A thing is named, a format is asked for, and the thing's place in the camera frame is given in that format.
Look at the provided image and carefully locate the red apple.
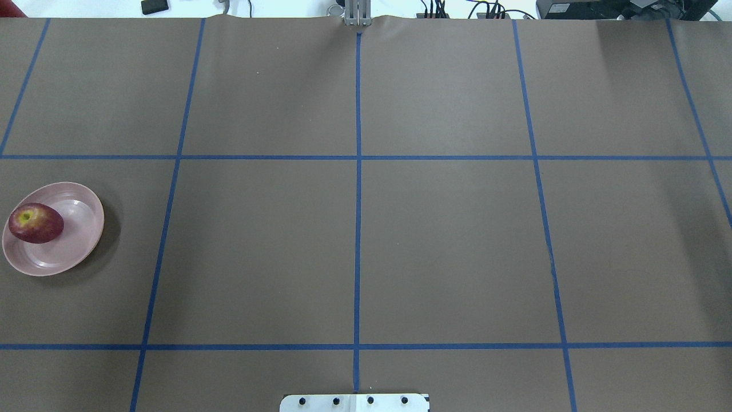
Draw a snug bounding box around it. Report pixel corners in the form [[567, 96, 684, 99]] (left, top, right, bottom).
[[8, 203, 65, 244]]

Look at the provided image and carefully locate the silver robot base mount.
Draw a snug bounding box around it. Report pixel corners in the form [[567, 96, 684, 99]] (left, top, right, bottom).
[[279, 393, 431, 411]]

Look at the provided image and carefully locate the aluminium frame post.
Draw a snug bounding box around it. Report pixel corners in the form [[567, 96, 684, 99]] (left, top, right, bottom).
[[337, 0, 373, 27]]

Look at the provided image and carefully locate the small black device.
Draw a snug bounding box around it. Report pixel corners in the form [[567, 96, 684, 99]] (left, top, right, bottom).
[[140, 0, 169, 15]]

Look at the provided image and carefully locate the pink plate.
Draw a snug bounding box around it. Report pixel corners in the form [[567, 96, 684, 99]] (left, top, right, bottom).
[[2, 182, 105, 276]]

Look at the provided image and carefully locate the black laptop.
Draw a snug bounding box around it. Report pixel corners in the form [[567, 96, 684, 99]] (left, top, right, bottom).
[[535, 1, 717, 21]]

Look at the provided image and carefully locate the black usb hub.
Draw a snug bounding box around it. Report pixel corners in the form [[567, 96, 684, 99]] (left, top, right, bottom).
[[416, 10, 449, 19]]

